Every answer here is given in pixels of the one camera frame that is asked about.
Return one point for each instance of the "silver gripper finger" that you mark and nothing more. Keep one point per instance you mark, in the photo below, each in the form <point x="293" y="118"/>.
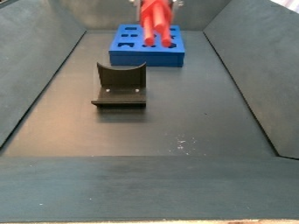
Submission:
<point x="177" y="5"/>
<point x="137" y="3"/>

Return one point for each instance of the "red three-prong object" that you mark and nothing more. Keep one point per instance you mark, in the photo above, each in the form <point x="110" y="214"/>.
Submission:
<point x="156" y="21"/>

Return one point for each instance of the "blue foam shape-hole board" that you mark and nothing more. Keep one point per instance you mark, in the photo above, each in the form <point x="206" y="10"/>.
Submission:
<point x="130" y="52"/>

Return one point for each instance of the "black curved cradle fixture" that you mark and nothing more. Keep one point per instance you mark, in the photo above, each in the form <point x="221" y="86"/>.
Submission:
<point x="122" y="86"/>

